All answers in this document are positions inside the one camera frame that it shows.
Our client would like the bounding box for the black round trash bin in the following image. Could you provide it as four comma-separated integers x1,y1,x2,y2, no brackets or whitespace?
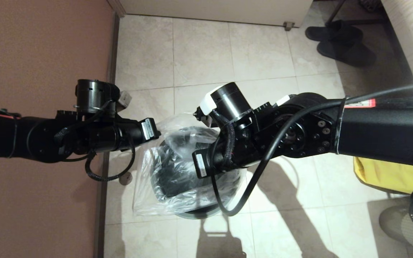
149,125,247,220

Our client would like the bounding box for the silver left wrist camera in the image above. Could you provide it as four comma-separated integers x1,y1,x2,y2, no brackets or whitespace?
118,90,133,109

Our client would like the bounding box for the white door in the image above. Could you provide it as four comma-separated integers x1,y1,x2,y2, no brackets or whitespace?
119,0,314,28

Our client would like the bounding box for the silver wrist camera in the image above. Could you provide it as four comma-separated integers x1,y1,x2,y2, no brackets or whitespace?
193,107,212,125
118,90,133,109

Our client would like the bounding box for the black braided right wrist cable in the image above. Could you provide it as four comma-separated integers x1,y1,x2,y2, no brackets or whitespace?
212,110,236,168

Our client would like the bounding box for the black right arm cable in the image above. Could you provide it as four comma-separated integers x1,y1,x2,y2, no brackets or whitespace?
211,82,413,217

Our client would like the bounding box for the yellow cloth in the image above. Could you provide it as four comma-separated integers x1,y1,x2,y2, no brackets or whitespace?
353,157,413,196

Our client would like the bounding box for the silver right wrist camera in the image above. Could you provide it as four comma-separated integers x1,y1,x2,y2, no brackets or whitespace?
193,107,212,125

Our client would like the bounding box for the black braided wrist cable loop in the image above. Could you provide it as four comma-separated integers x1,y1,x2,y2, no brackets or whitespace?
85,138,136,182

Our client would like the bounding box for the clear plastic trash bag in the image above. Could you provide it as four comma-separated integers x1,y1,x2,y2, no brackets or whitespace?
132,114,247,217

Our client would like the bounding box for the black slipper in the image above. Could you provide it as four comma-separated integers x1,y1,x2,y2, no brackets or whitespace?
305,21,364,45
317,40,376,68

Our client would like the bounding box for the grey ribbed round stool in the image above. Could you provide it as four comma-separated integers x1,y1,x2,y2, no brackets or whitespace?
379,205,413,255

